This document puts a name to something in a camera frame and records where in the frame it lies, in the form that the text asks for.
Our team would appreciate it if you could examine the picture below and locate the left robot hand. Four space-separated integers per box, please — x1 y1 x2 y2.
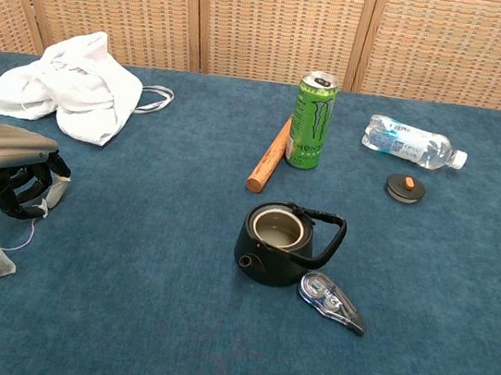
0 124 78 226

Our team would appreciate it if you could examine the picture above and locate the black teapot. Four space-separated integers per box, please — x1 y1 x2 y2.
229 195 351 296

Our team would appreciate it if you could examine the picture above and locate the white cloth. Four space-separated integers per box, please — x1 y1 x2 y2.
0 17 183 156

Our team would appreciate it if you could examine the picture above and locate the black teapot lid orange knob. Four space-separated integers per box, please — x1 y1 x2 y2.
383 171 429 207

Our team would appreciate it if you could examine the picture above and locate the blue table mat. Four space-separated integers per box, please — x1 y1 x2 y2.
0 39 501 375

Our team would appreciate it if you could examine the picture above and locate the wooden rolling stick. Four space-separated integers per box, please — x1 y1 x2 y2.
243 109 294 199

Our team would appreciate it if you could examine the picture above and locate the woven folding screen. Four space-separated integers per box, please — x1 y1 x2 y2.
0 0 501 126

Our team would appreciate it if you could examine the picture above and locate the green energy drink can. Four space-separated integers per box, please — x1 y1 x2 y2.
283 68 342 173

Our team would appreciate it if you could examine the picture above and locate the correction tape dispenser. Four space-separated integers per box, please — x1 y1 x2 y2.
290 268 373 339

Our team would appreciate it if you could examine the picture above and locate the clear water bottle blue label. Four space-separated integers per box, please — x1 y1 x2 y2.
358 113 472 175

